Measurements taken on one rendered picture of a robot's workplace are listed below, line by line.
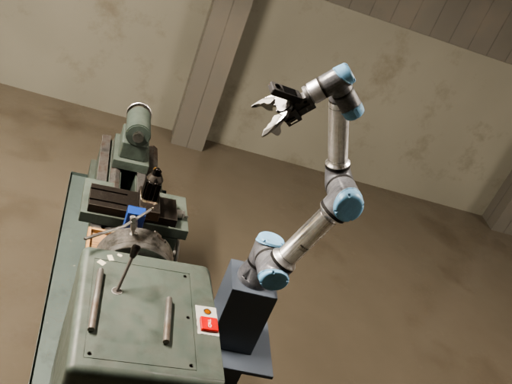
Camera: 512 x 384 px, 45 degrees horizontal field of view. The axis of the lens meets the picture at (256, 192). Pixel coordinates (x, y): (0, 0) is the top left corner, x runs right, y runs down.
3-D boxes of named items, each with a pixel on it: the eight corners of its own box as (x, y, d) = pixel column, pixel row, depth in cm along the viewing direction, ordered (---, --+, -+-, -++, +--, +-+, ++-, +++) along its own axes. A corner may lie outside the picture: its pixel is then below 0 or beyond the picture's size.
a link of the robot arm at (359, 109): (360, 100, 215) (347, 75, 210) (369, 114, 206) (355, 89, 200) (340, 111, 217) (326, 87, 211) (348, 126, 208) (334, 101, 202)
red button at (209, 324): (217, 334, 207) (219, 331, 206) (200, 332, 206) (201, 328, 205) (216, 321, 212) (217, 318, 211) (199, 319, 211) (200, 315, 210)
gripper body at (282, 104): (287, 128, 208) (318, 110, 205) (276, 113, 201) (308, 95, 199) (281, 113, 213) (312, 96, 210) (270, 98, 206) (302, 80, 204)
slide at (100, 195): (174, 227, 304) (177, 220, 302) (86, 211, 292) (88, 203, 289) (174, 206, 319) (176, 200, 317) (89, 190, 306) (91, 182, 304)
